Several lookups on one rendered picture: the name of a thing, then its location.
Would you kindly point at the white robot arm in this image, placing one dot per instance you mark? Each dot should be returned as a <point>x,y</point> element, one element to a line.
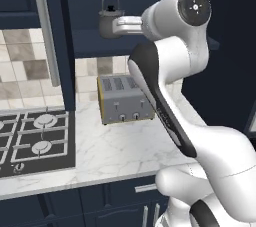
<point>220,157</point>

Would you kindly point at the dark blue drawer front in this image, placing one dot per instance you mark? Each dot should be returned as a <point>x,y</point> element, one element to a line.
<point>123,192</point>

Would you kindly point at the black gas hob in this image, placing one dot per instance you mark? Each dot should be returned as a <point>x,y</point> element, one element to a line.
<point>40,141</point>

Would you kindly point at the dark blue base cabinet panel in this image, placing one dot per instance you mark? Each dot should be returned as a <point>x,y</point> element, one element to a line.
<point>36,212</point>

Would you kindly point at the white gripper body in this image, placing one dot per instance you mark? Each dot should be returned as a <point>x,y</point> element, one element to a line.
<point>128,26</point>

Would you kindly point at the dark blue tall cabinet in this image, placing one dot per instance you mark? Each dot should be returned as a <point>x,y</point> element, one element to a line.
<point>230,71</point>

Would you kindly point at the dark blue cabinet door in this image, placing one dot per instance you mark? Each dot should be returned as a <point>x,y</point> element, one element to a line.
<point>65,37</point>

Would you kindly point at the dark blue base cupboard door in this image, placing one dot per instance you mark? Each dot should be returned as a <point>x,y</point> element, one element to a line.
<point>116,216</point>
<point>161,211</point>

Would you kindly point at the dark grey kettle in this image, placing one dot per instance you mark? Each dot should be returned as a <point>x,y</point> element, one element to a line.
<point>106,26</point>

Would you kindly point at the silver toaster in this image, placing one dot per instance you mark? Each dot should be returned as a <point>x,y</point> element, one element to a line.
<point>125,102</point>

